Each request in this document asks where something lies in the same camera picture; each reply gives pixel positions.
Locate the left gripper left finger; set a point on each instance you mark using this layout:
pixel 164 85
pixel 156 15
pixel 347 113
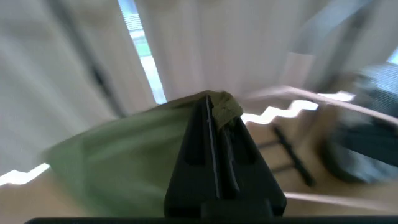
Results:
pixel 192 180

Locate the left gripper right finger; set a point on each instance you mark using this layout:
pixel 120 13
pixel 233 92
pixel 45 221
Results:
pixel 252 183

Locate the green printed shirt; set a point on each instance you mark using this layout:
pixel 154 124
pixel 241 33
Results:
pixel 124 155

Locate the white laundry basket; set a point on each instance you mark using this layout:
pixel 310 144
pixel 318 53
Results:
pixel 357 168

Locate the window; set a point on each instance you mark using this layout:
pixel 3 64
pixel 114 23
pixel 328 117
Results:
pixel 146 62

